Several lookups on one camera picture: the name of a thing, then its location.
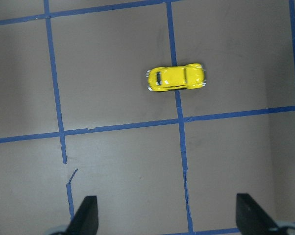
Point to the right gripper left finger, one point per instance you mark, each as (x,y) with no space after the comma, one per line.
(85,221)

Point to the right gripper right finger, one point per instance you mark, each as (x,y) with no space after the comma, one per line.
(251,219)

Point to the yellow toy beetle car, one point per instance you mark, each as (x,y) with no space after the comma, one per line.
(163,79)

